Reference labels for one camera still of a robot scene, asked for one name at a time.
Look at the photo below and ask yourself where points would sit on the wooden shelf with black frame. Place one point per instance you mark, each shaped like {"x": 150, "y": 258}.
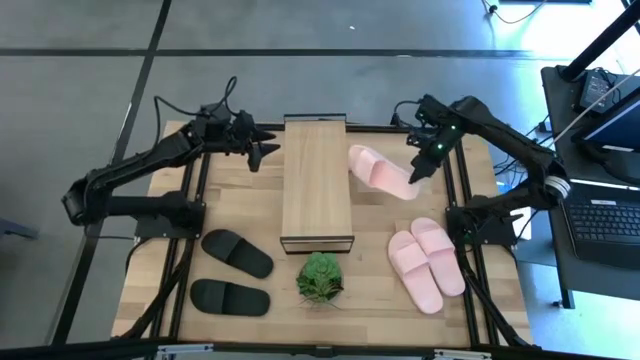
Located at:
{"x": 315, "y": 185}

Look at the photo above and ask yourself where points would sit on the computer monitor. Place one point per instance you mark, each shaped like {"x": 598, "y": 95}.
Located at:
{"x": 620, "y": 127}

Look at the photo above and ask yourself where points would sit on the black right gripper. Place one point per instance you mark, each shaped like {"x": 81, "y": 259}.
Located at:
{"x": 437, "y": 135}

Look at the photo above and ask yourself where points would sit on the black aluminium frame rail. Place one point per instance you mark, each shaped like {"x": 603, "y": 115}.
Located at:
{"x": 464, "y": 172}
{"x": 450, "y": 192}
{"x": 186, "y": 180}
{"x": 370, "y": 128}
{"x": 203, "y": 180}

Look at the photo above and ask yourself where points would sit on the black power adapter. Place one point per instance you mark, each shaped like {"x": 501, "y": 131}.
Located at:
{"x": 595, "y": 90}

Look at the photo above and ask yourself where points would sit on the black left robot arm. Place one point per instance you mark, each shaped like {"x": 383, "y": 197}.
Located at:
{"x": 145, "y": 157}

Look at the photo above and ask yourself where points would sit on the grey-blue floor object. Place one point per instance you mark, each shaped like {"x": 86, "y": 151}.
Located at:
{"x": 15, "y": 227}

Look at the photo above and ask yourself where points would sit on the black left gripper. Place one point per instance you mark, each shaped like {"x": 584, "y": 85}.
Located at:
{"x": 230, "y": 130}

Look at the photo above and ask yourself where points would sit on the black diagonal frame brace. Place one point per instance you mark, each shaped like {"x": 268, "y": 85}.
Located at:
{"x": 144, "y": 312}
{"x": 515, "y": 334}

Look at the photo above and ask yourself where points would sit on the silver metal bracket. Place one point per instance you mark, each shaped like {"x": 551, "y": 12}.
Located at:
{"x": 462, "y": 354}
{"x": 185, "y": 350}

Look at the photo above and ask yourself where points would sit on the black rubber slide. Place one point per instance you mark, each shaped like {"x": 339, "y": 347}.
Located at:
{"x": 235, "y": 252}
{"x": 230, "y": 298}

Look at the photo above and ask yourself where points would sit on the triangle-patterned pot with succulent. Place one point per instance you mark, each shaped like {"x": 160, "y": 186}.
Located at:
{"x": 320, "y": 277}

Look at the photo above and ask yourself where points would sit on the white box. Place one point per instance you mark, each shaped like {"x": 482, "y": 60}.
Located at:
{"x": 522, "y": 225}

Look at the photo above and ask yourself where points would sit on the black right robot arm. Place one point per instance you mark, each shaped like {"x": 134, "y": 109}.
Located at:
{"x": 505, "y": 135}

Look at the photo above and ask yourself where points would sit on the black aluminium frame beam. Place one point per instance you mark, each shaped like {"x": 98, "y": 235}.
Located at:
{"x": 300, "y": 348}

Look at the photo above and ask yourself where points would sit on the black metal pole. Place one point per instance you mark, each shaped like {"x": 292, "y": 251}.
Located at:
{"x": 600, "y": 42}

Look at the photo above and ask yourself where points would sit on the black side desk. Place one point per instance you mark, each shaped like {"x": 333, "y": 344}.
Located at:
{"x": 555, "y": 105}

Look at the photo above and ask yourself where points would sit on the pink rubber slide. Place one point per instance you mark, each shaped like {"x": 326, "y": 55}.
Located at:
{"x": 375, "y": 172}
{"x": 440, "y": 255}
{"x": 412, "y": 272}

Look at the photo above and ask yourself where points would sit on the black laptop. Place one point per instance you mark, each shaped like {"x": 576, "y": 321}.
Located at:
{"x": 600, "y": 225}

